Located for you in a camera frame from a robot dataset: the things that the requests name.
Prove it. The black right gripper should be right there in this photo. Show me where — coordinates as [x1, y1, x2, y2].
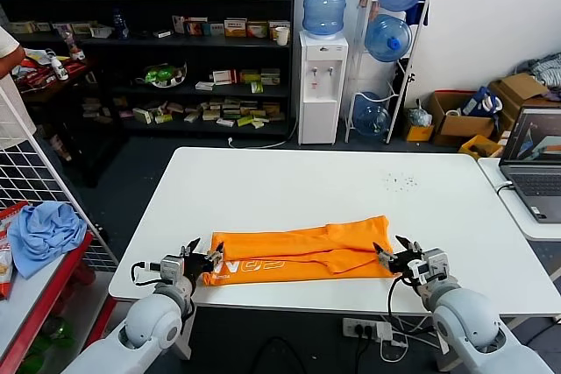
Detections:
[372, 234, 424, 279]

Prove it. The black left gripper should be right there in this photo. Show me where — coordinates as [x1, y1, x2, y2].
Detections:
[181, 237, 227, 281]

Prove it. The orange t-shirt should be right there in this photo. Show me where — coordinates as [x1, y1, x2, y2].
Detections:
[201, 215, 395, 286]

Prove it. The person forearm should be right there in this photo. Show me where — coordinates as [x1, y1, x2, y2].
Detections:
[0, 45, 26, 78]

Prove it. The pile of grey clothes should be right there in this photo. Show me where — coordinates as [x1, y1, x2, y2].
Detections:
[513, 53, 561, 102]

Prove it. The white power adapter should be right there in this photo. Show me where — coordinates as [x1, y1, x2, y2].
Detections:
[374, 321, 394, 343]

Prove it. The white power strip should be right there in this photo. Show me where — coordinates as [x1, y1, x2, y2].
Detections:
[341, 317, 382, 340]

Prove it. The small yellow box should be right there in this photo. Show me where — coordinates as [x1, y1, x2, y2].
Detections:
[402, 122, 436, 143]

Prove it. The yellow crate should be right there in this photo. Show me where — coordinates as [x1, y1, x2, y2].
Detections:
[458, 133, 504, 159]

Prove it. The clear plastic bag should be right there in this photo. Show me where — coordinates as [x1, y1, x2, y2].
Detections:
[406, 100, 434, 128]

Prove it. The large open cardboard box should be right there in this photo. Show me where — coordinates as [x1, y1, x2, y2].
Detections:
[426, 90, 497, 147]

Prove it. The white metal jug rack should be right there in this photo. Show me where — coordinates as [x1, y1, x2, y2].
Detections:
[344, 0, 432, 145]

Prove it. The grey laptop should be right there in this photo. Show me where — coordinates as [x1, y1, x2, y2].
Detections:
[498, 105, 561, 224]

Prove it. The black side table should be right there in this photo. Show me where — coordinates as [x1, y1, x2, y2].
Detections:
[17, 58, 128, 189]

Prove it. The crumpled light blue cloth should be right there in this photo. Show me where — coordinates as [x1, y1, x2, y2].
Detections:
[6, 201, 88, 281]

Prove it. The red white shelf rack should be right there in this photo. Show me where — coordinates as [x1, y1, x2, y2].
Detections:
[0, 231, 117, 374]

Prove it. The blue white bag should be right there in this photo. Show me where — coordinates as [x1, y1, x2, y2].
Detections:
[459, 86, 505, 119]

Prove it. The white water dispenser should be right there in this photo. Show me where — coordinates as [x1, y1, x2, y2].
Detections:
[297, 30, 349, 146]

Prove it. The red white medicine box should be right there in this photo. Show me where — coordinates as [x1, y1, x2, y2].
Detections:
[212, 69, 238, 86]

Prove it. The bowl of green packets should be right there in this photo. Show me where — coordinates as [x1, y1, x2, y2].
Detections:
[135, 62, 189, 89]

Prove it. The red snack bag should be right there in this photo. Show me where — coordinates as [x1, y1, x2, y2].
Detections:
[0, 202, 30, 300]

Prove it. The brown cardboard box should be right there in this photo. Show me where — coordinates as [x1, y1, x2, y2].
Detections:
[487, 72, 552, 130]

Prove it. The black shelving unit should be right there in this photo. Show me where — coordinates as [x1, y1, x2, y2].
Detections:
[0, 0, 296, 138]

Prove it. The orange white medicine box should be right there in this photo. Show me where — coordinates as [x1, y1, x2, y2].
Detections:
[223, 18, 247, 38]

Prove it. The person torso white shirt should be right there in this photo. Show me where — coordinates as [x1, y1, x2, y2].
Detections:
[0, 25, 39, 152]

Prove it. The dark blue hanging cloth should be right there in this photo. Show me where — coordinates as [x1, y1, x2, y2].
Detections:
[404, 0, 431, 27]

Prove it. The pink drink bottle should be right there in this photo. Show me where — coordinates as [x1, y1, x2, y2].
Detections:
[61, 28, 86, 62]

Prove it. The blue plastic bottle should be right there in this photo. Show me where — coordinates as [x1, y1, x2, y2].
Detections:
[110, 8, 129, 41]

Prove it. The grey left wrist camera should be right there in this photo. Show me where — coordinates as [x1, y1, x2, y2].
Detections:
[160, 254, 185, 283]

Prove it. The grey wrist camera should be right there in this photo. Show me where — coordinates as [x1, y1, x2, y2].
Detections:
[160, 254, 185, 283]
[418, 247, 451, 281]

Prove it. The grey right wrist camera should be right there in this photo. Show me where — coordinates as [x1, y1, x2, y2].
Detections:
[418, 247, 451, 281]

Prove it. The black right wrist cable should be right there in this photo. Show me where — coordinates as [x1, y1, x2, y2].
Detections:
[387, 275, 415, 319]

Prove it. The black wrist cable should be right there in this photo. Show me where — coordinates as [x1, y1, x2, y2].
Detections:
[387, 275, 415, 319]
[130, 262, 163, 286]

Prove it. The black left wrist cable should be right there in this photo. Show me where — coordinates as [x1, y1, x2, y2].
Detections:
[130, 262, 163, 286]

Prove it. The black floor cable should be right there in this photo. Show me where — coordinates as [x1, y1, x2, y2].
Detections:
[245, 336, 308, 374]

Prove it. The white power cord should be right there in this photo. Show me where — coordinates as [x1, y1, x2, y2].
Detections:
[227, 126, 300, 150]

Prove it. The white wire grid panel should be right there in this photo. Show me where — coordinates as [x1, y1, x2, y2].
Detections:
[0, 84, 118, 270]

